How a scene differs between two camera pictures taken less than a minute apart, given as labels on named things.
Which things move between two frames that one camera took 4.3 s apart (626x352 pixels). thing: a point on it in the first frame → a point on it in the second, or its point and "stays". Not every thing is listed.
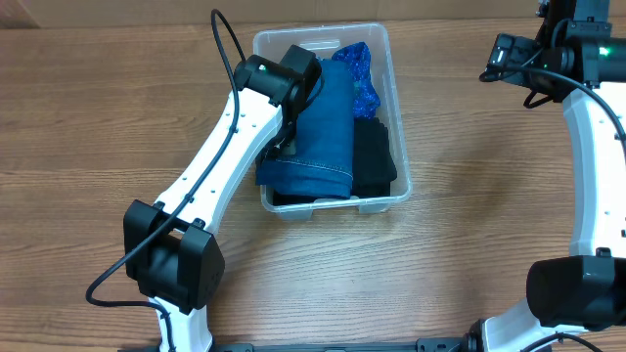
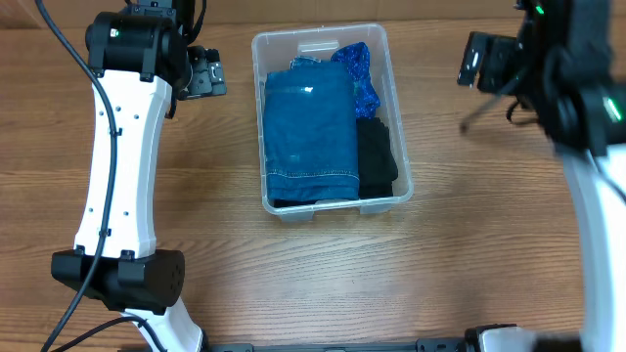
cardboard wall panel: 58,12 stays
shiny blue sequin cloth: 366,99 stays
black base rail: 424,345 stays
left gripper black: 288,145 → 207,72
